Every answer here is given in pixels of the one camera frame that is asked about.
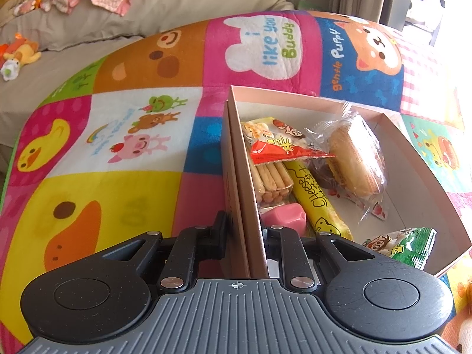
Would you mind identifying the pale round cake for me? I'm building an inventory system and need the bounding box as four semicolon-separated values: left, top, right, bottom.
304;101;389;222

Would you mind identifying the clear biscuit sticks packet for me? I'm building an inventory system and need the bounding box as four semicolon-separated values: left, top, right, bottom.
254;160;294;209

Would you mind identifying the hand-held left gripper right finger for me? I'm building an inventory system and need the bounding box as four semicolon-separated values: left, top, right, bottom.
260;223;389;290

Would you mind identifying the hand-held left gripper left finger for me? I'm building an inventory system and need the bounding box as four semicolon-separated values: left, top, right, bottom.
98;210;229;292

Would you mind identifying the red cartoon snack packet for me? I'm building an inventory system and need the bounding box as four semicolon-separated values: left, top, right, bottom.
241;117;337;165

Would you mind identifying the beige sofa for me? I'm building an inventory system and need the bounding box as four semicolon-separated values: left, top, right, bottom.
0;0;296;170

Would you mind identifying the yellow snack stick packet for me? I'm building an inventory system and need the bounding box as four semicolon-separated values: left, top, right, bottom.
286;159;354;240

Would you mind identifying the green cartoon snack packet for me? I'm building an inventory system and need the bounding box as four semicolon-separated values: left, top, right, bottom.
363;228;438;266

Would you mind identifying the colourful cartoon play mat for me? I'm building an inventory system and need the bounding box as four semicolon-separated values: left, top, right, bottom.
0;9;472;354

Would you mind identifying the brown round cake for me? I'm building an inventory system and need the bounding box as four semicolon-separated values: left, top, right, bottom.
305;153;345;192

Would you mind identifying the white green small toy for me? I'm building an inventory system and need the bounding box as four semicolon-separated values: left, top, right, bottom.
0;59;20;82

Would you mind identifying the orange plush toy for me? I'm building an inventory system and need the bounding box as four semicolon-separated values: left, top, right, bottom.
0;33;42;68

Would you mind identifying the pink cardboard box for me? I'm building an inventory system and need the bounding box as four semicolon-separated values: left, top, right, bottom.
220;85;472;279

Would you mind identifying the red round-lidded jelly cup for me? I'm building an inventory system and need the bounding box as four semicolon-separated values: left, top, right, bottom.
259;203;307;236

